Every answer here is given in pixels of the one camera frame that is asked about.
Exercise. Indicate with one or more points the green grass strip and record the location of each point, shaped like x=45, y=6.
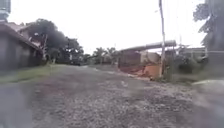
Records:
x=30, y=72

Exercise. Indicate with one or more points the group of large dark trees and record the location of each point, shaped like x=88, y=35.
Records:
x=55, y=40

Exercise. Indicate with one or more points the house with red roof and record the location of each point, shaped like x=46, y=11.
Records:
x=16, y=27

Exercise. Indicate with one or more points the tall leafy tree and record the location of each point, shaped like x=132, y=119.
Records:
x=213, y=23

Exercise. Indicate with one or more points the grey building with brown roof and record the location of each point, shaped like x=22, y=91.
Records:
x=13, y=50

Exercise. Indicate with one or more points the group of palm trees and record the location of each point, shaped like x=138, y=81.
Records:
x=103, y=53

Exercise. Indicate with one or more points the pale utility pole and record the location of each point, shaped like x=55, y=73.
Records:
x=162, y=40

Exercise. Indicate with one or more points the brick shed with metal roof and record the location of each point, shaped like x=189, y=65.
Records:
x=133, y=60

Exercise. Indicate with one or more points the grey gravel road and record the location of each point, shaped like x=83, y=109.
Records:
x=100, y=100

